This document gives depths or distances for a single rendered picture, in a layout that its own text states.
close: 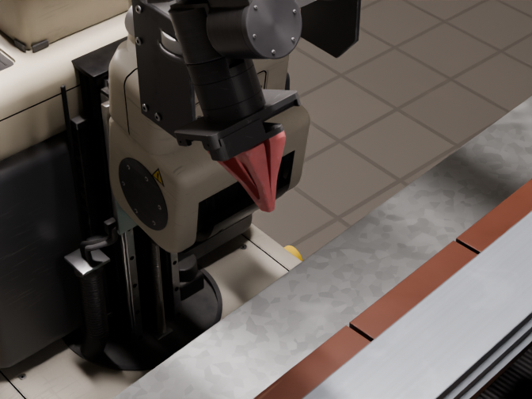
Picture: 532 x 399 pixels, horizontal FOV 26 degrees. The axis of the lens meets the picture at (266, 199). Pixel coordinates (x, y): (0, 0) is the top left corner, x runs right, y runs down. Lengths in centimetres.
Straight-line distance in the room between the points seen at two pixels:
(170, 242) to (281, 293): 17
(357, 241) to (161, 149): 28
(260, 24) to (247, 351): 53
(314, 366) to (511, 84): 197
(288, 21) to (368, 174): 176
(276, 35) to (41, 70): 71
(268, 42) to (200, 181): 51
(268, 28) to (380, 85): 205
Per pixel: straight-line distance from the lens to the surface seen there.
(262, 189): 104
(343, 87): 297
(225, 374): 133
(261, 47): 93
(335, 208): 259
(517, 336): 119
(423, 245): 150
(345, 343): 117
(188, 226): 147
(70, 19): 165
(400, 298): 122
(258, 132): 101
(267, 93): 106
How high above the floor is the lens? 168
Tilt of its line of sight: 40 degrees down
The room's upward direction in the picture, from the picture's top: straight up
